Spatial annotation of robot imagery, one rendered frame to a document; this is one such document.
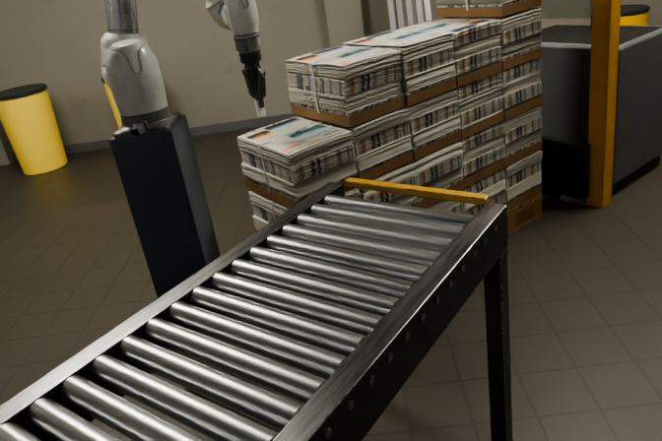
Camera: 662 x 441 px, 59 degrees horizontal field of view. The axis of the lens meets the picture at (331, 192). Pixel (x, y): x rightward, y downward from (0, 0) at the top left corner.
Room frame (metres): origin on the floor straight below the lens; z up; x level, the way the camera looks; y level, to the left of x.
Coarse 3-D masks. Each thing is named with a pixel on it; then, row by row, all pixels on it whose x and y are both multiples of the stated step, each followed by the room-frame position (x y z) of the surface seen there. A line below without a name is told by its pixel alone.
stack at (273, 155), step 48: (432, 96) 2.34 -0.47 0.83; (480, 96) 2.47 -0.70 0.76; (240, 144) 2.20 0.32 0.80; (288, 144) 2.01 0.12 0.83; (336, 144) 2.02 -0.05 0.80; (384, 144) 2.16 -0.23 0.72; (480, 144) 2.47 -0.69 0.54; (288, 192) 1.94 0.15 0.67; (384, 192) 2.13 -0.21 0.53; (480, 192) 2.45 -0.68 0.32
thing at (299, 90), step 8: (328, 48) 2.49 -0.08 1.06; (336, 48) 2.46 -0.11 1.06; (344, 48) 2.43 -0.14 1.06; (304, 56) 2.37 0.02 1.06; (312, 56) 2.35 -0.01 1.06; (320, 56) 2.33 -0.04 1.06; (328, 56) 2.32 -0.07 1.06; (288, 64) 2.36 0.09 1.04; (296, 64) 2.32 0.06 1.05; (304, 64) 2.27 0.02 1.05; (296, 72) 2.33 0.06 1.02; (304, 72) 2.27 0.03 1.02; (288, 80) 2.38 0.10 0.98; (296, 80) 2.33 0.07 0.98; (304, 80) 2.28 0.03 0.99; (296, 88) 2.33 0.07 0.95; (304, 88) 2.29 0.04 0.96; (296, 96) 2.34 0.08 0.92; (304, 96) 2.29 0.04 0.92; (296, 104) 2.35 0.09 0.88; (304, 104) 2.30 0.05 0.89; (312, 104) 2.25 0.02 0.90
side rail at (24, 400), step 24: (336, 192) 1.61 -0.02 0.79; (288, 216) 1.46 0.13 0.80; (264, 240) 1.35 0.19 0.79; (216, 264) 1.25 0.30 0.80; (192, 288) 1.15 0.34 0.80; (144, 312) 1.09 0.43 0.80; (120, 336) 1.01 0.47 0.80; (144, 336) 1.04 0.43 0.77; (72, 360) 0.95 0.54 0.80; (48, 384) 0.89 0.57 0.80; (0, 408) 0.85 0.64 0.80; (24, 408) 0.84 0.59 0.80; (72, 408) 0.89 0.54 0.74
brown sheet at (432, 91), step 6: (438, 84) 2.33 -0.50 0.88; (444, 84) 2.35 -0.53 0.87; (450, 84) 2.37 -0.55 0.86; (456, 84) 2.39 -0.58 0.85; (426, 90) 2.29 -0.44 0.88; (432, 90) 2.31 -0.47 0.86; (438, 90) 2.33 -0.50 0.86; (444, 90) 2.35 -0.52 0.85; (450, 90) 2.37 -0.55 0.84; (408, 96) 2.23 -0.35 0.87; (414, 96) 2.25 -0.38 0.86; (420, 96) 2.27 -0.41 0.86; (426, 96) 2.29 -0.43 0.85; (408, 102) 2.23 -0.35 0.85; (414, 102) 2.25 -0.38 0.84
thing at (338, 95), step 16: (368, 48) 2.35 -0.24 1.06; (384, 48) 2.29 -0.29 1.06; (320, 64) 2.18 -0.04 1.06; (336, 64) 2.11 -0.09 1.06; (352, 64) 2.10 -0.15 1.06; (368, 64) 2.14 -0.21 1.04; (384, 64) 2.18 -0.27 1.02; (320, 80) 2.19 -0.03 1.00; (336, 80) 2.12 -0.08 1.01; (352, 80) 2.10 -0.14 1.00; (368, 80) 2.14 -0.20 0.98; (384, 80) 2.19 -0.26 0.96; (400, 80) 2.23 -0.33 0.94; (320, 96) 2.20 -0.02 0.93; (336, 96) 2.12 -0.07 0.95; (352, 96) 2.10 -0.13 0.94; (368, 96) 2.14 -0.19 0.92; (384, 96) 2.18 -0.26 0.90; (400, 96) 2.23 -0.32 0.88; (336, 112) 2.13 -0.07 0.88; (352, 112) 2.08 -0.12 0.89
